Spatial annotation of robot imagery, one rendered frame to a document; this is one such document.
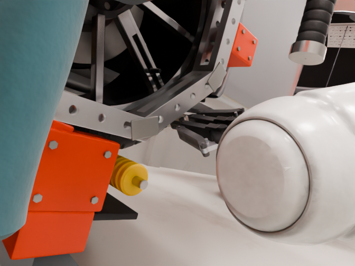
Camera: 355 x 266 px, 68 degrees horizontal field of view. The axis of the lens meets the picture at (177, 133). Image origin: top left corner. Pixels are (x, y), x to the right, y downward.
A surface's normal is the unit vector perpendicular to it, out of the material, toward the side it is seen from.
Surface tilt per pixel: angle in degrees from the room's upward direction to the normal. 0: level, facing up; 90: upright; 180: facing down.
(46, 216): 90
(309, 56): 180
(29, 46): 92
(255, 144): 109
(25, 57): 92
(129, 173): 90
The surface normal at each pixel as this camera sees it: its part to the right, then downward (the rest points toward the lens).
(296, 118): -0.15, -0.73
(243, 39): 0.68, 0.17
